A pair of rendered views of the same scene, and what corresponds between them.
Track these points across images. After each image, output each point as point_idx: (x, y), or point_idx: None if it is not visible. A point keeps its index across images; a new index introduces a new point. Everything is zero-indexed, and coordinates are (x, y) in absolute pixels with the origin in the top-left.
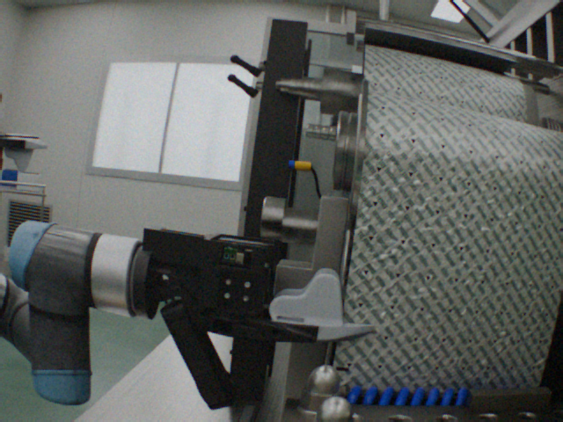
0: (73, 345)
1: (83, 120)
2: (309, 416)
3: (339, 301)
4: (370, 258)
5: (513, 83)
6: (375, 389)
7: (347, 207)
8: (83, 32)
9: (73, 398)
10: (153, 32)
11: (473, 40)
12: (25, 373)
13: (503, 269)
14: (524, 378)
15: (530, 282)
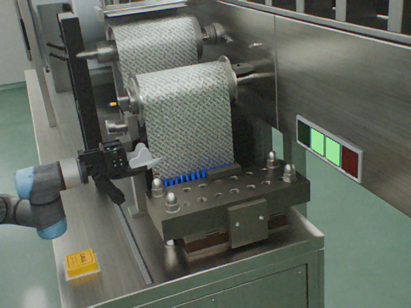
0: (59, 209)
1: None
2: (158, 198)
3: (150, 154)
4: (154, 137)
5: (186, 21)
6: (171, 179)
7: (136, 117)
8: None
9: (63, 231)
10: None
11: (161, 2)
12: None
13: (203, 126)
14: (226, 159)
15: (216, 127)
